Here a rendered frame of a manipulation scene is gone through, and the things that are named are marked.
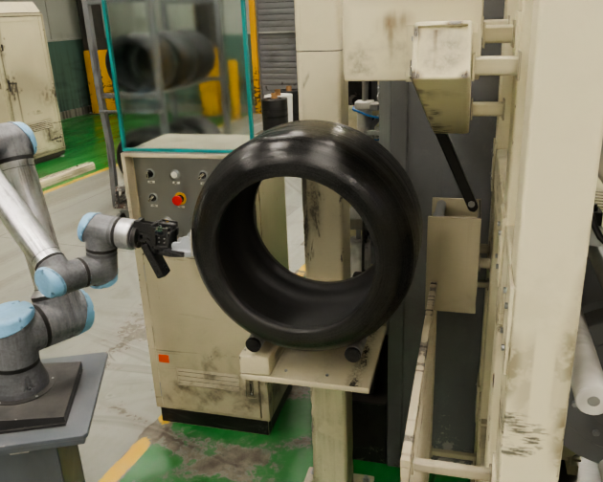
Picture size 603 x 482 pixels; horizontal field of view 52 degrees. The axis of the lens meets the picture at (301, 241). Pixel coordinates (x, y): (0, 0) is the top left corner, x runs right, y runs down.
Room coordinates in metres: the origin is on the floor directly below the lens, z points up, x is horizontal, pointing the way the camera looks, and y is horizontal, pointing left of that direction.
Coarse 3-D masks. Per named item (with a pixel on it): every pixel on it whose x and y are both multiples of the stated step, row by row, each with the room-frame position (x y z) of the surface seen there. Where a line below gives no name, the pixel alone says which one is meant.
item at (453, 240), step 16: (432, 208) 1.87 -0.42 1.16; (448, 208) 1.86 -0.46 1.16; (464, 208) 1.84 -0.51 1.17; (480, 208) 1.74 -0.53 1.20; (432, 224) 1.68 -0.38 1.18; (448, 224) 1.67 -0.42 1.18; (464, 224) 1.66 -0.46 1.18; (480, 224) 1.65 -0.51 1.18; (432, 240) 1.68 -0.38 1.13; (448, 240) 1.67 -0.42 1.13; (464, 240) 1.66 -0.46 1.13; (432, 256) 1.68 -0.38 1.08; (448, 256) 1.67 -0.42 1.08; (464, 256) 1.66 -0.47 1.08; (432, 272) 1.68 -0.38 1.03; (448, 272) 1.67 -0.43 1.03; (464, 272) 1.66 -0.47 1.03; (448, 288) 1.67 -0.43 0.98; (464, 288) 1.66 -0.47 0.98; (448, 304) 1.67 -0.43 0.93; (464, 304) 1.66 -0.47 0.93
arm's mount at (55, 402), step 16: (48, 368) 1.87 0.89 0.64; (64, 368) 1.87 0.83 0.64; (80, 368) 1.90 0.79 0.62; (48, 384) 1.77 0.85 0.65; (64, 384) 1.77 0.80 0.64; (32, 400) 1.68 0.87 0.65; (48, 400) 1.69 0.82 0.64; (64, 400) 1.69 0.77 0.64; (0, 416) 1.60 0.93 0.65; (16, 416) 1.60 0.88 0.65; (32, 416) 1.60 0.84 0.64; (48, 416) 1.60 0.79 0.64; (64, 416) 1.61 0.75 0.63; (0, 432) 1.58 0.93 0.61
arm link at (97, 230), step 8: (88, 216) 1.72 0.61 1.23; (96, 216) 1.72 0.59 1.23; (104, 216) 1.72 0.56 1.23; (112, 216) 1.72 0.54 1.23; (80, 224) 1.70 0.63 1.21; (88, 224) 1.70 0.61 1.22; (96, 224) 1.70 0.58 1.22; (104, 224) 1.69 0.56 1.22; (112, 224) 1.69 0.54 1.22; (80, 232) 1.70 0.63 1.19; (88, 232) 1.69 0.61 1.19; (96, 232) 1.69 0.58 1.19; (104, 232) 1.68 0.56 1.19; (112, 232) 1.67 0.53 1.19; (80, 240) 1.71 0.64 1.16; (88, 240) 1.70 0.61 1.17; (96, 240) 1.69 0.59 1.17; (104, 240) 1.68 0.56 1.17; (112, 240) 1.67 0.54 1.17; (88, 248) 1.70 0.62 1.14; (96, 248) 1.69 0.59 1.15; (104, 248) 1.69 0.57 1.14; (112, 248) 1.71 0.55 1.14
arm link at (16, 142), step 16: (0, 128) 2.00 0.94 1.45; (16, 128) 2.03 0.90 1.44; (0, 144) 1.96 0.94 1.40; (16, 144) 2.00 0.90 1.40; (32, 144) 2.05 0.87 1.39; (0, 160) 1.98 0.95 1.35; (16, 160) 1.98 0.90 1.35; (32, 160) 2.03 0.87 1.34; (16, 176) 1.97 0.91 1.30; (32, 176) 1.99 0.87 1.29; (32, 192) 1.97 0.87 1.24; (32, 208) 1.95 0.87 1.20; (48, 224) 1.96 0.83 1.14; (32, 272) 1.90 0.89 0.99; (48, 304) 1.84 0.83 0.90; (64, 304) 1.86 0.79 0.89; (80, 304) 1.90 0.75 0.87; (64, 320) 1.83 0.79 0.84; (80, 320) 1.87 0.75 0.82; (64, 336) 1.83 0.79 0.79
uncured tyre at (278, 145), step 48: (288, 144) 1.47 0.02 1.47; (336, 144) 1.46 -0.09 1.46; (240, 192) 1.78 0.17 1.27; (336, 192) 1.41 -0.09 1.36; (384, 192) 1.41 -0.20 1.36; (192, 240) 1.55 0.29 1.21; (240, 240) 1.78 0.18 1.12; (384, 240) 1.38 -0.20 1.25; (240, 288) 1.66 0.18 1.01; (288, 288) 1.74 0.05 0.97; (336, 288) 1.71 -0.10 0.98; (384, 288) 1.38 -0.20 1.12; (288, 336) 1.45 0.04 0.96; (336, 336) 1.42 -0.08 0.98
